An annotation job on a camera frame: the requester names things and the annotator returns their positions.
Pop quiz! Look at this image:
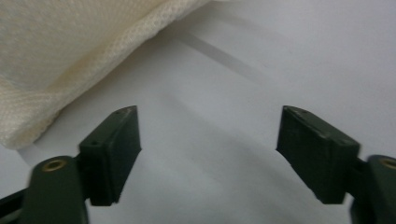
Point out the white waffle towel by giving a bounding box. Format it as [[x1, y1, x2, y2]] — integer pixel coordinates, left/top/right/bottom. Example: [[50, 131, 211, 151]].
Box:
[[0, 0, 213, 150]]

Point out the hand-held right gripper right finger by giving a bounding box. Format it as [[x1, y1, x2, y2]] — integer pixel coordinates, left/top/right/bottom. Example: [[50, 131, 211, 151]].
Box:
[[276, 105, 361, 205]]

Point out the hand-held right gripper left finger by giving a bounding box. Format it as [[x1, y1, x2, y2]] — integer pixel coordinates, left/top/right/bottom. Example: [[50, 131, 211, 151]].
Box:
[[78, 105, 143, 207]]

